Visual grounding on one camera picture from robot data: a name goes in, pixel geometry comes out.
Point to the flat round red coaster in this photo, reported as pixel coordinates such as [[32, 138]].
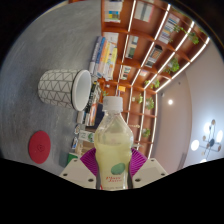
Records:
[[39, 147]]

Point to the ceiling lamp with round lights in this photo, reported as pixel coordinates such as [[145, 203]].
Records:
[[210, 141]]

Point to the dark stack of books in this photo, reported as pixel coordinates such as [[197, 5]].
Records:
[[93, 100]]

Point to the tall green and white carton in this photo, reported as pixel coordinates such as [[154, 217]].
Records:
[[86, 136]]

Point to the clear bottle with yellow drink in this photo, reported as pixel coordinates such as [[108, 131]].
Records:
[[113, 150]]

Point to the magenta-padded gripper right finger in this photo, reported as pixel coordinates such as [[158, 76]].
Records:
[[148, 172]]

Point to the white cup with triangle pattern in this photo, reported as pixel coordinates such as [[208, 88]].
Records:
[[56, 88]]

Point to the wooden shelf unit with books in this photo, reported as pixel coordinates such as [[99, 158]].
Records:
[[143, 50]]

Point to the recessed ceiling light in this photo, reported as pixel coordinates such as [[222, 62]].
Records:
[[170, 101]]

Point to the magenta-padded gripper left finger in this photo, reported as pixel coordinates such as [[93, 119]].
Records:
[[78, 173]]

